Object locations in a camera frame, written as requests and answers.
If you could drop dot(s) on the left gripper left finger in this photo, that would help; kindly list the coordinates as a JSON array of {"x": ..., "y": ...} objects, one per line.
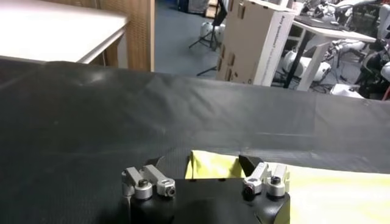
[{"x": 152, "y": 179}]

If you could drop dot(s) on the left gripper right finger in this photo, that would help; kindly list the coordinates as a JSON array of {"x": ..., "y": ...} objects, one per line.
[{"x": 259, "y": 176}]

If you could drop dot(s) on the yellow-green t-shirt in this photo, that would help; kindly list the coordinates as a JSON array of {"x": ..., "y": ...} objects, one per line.
[{"x": 335, "y": 198}]

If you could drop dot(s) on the white standing desk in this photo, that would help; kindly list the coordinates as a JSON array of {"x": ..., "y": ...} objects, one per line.
[{"x": 317, "y": 61}]

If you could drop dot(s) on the tall white cardboard box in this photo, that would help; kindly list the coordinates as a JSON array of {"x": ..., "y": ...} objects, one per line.
[{"x": 253, "y": 45}]

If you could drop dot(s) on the wooden partition screen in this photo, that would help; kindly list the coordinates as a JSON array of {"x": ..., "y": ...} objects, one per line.
[{"x": 140, "y": 33}]

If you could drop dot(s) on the black tripod stand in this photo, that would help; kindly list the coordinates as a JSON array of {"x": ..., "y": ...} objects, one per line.
[{"x": 213, "y": 33}]

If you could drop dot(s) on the grey closed laptop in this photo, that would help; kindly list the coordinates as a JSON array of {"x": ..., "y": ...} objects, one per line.
[{"x": 317, "y": 22}]

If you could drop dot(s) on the white rectangular table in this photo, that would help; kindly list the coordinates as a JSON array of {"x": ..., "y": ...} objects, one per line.
[{"x": 55, "y": 30}]

